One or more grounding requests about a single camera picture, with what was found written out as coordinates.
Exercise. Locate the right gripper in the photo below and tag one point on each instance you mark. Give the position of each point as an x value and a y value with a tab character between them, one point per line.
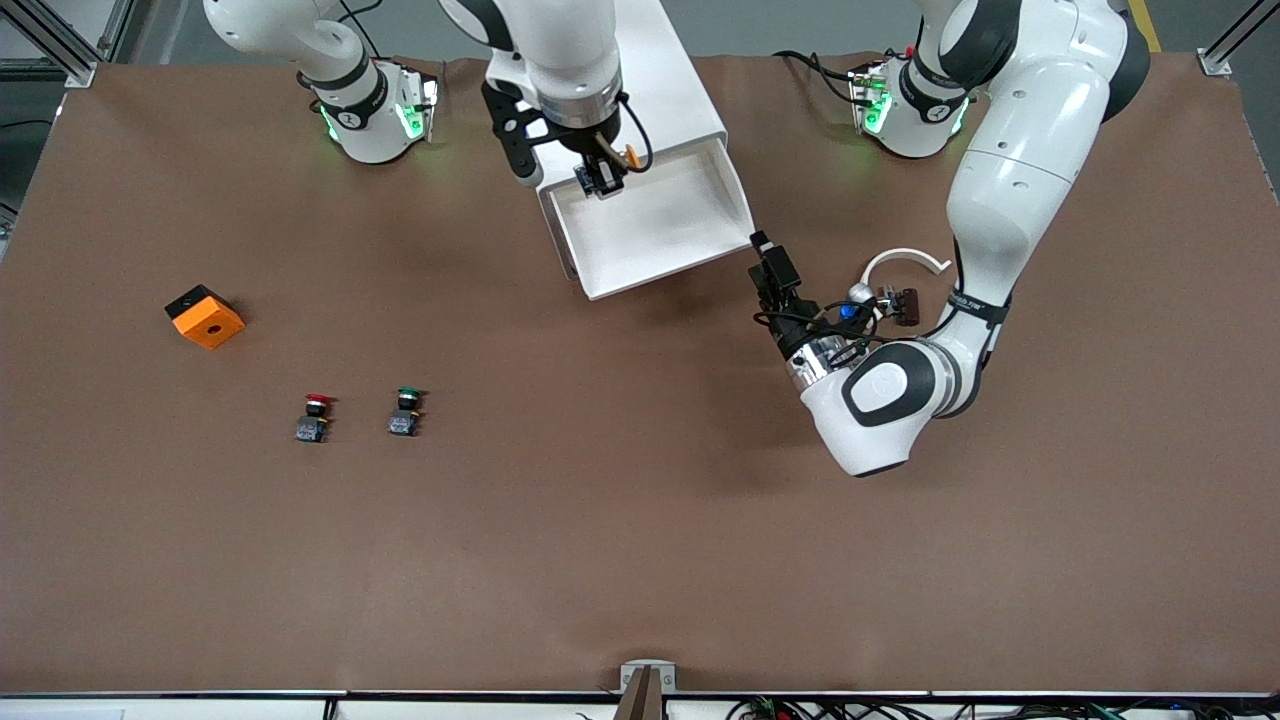
598	163

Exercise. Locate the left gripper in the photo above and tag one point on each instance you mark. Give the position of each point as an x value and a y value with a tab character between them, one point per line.
790	331

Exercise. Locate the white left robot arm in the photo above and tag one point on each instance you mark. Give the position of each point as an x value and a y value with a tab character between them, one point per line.
1020	150

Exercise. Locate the green push button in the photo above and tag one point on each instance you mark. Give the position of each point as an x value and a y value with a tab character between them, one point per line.
403	422

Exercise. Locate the red push button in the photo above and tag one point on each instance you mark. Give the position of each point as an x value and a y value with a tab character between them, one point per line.
315	428

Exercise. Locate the orange black button box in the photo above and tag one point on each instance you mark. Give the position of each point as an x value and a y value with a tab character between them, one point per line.
205	322

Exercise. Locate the white curved pipe clamp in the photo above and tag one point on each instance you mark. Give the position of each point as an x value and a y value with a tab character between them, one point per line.
900	253

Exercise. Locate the brown pole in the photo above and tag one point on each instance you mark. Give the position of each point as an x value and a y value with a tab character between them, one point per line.
640	700

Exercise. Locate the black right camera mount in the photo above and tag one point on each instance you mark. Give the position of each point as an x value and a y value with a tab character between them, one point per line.
515	140

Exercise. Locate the silver edge bracket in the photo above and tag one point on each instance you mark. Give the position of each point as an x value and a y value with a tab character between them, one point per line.
668	678

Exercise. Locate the aluminium frame post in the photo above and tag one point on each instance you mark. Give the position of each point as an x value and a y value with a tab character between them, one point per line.
80	72
1213	62

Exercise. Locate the table edge rail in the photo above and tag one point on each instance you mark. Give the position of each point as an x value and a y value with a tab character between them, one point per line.
200	705

